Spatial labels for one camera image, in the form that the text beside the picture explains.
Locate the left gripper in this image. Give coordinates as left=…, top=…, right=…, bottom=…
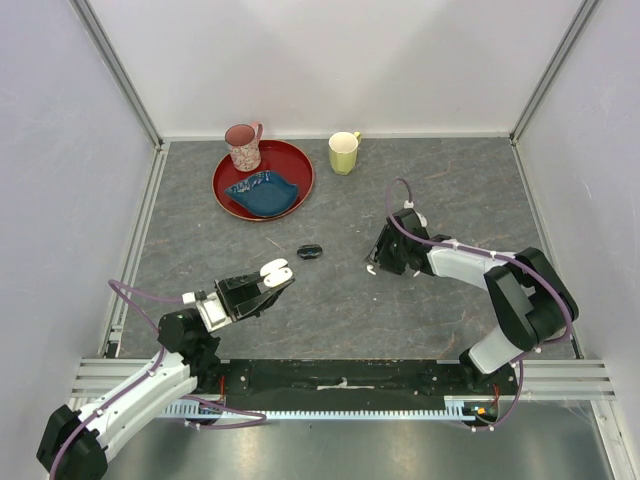
left=217, top=263, right=293, bottom=321

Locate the white earbud charging case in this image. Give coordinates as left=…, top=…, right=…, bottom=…
left=259, top=258, right=293, bottom=288

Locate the black earbud charging case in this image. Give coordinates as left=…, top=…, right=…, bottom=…
left=296, top=244, right=323, bottom=260

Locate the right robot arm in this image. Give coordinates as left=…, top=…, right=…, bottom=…
left=367, top=203, right=579, bottom=394

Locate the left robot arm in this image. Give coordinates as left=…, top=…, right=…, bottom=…
left=36, top=259, right=294, bottom=479

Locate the blue leaf-shaped dish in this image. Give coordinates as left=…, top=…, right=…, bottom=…
left=225, top=170, right=299, bottom=218

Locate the yellow-green mug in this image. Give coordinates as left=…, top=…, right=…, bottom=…
left=328, top=132, right=361, bottom=175

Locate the red round tray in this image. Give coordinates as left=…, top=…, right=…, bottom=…
left=211, top=140, right=315, bottom=222

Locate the pink floral mug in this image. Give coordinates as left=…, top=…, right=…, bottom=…
left=224, top=122, right=263, bottom=172

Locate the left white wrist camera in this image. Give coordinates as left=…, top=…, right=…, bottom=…
left=182, top=291, right=233, bottom=334

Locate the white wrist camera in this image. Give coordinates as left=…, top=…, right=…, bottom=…
left=182, top=291, right=233, bottom=334
left=403, top=200, right=428, bottom=228

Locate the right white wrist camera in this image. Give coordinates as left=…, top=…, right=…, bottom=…
left=403, top=200, right=428, bottom=228

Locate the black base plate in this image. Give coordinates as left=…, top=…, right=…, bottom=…
left=196, top=359, right=517, bottom=413

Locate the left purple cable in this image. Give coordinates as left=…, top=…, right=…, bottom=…
left=49, top=278, right=268, bottom=476

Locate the light blue cable duct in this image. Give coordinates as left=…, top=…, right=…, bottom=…
left=158, top=397, right=499, bottom=425

